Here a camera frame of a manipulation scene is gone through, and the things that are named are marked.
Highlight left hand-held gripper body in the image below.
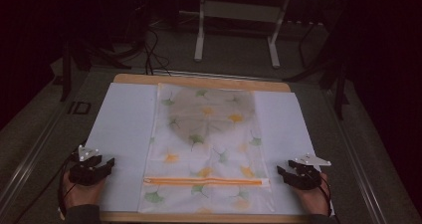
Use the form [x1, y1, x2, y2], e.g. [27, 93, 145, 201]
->
[68, 144, 107, 187]

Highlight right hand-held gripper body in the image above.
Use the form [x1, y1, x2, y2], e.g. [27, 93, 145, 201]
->
[294, 152, 332, 191]

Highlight leaf print mesh laundry bag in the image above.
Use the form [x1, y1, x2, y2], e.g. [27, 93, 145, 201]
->
[137, 82, 277, 215]

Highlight person's left hand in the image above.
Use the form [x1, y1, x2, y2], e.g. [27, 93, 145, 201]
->
[62, 170, 107, 212]

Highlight person's right hand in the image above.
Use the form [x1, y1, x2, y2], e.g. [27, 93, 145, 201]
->
[291, 172, 331, 217]

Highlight white table mat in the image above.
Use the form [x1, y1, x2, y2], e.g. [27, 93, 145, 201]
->
[84, 82, 333, 216]

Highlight black metal stand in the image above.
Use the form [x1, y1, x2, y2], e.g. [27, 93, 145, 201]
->
[59, 34, 132, 103]
[284, 20, 350, 121]

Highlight grey garment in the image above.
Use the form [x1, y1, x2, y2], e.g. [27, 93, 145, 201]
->
[166, 87, 257, 146]

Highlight white metal stand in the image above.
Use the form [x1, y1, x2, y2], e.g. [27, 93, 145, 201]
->
[193, 0, 292, 70]

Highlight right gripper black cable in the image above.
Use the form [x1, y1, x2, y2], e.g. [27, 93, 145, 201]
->
[312, 174, 333, 217]

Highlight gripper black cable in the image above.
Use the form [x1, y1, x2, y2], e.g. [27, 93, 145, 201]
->
[312, 174, 333, 217]
[57, 149, 85, 216]

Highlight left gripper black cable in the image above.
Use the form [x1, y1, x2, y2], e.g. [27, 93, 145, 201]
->
[57, 149, 85, 216]

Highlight long black floor cable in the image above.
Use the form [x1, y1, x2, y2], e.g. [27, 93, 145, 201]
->
[12, 155, 75, 224]

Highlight metal floor rail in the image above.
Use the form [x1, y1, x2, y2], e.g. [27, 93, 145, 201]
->
[0, 99, 72, 212]
[325, 90, 388, 224]

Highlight black floor bracket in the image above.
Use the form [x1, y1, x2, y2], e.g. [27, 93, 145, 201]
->
[67, 101, 93, 115]

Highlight black cables on floor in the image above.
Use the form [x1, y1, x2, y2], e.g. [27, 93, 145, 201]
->
[143, 27, 172, 77]

